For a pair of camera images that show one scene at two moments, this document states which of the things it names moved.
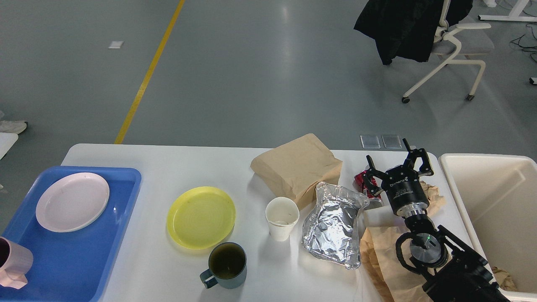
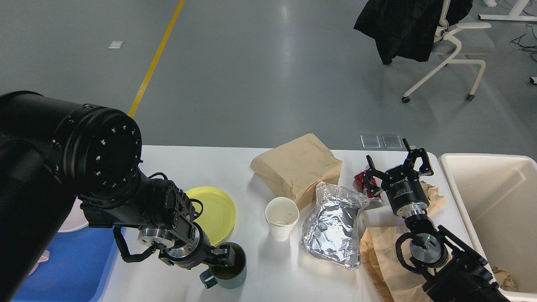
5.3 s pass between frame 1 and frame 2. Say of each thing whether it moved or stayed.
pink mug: moved
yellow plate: stayed
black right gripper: stayed
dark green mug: stayed
